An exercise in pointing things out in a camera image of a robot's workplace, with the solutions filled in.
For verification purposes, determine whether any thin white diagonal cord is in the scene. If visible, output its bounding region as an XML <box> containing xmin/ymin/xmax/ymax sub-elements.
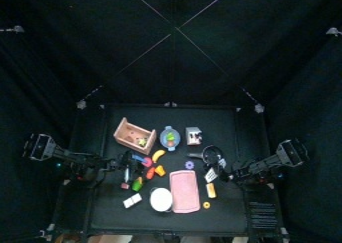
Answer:
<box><xmin>82</xmin><ymin>0</ymin><xmax>237</xmax><ymax>103</ymax></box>
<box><xmin>126</xmin><ymin>0</ymin><xmax>265</xmax><ymax>110</ymax></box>

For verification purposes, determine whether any white rectangular box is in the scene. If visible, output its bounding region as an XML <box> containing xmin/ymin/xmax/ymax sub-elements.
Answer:
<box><xmin>122</xmin><ymin>192</ymin><xmax>145</xmax><ymax>209</ymax></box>

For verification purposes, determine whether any yellow toy banana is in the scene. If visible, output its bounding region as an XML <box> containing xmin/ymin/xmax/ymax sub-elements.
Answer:
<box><xmin>151</xmin><ymin>149</ymin><xmax>167</xmax><ymax>164</ymax></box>

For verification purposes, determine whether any yellow rectangular block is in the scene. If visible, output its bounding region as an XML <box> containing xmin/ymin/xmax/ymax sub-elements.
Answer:
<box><xmin>205</xmin><ymin>182</ymin><xmax>218</xmax><ymax>199</ymax></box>

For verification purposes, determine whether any white toy pot grey handle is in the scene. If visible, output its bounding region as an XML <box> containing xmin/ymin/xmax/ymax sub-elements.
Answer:
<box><xmin>149</xmin><ymin>186</ymin><xmax>175</xmax><ymax>213</ymax></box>

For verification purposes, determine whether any green toy corn cob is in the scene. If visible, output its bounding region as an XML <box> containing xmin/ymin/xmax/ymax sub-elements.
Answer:
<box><xmin>131</xmin><ymin>176</ymin><xmax>145</xmax><ymax>192</ymax></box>

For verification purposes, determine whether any tan wooden toy crate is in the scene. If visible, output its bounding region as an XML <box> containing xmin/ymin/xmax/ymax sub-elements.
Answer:
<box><xmin>113</xmin><ymin>117</ymin><xmax>158</xmax><ymax>156</ymax></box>

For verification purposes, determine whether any blue toy bowl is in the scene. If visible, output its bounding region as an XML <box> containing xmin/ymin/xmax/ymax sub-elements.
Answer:
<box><xmin>159</xmin><ymin>125</ymin><xmax>183</xmax><ymax>152</ymax></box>

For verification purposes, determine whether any pink plastic tray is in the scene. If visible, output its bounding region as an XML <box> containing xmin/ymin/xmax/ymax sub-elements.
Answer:
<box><xmin>169</xmin><ymin>169</ymin><xmax>202</xmax><ymax>214</ymax></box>

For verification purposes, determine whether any white text label sticker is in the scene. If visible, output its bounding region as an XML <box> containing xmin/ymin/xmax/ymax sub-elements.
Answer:
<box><xmin>247</xmin><ymin>201</ymin><xmax>281</xmax><ymax>233</ymax></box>

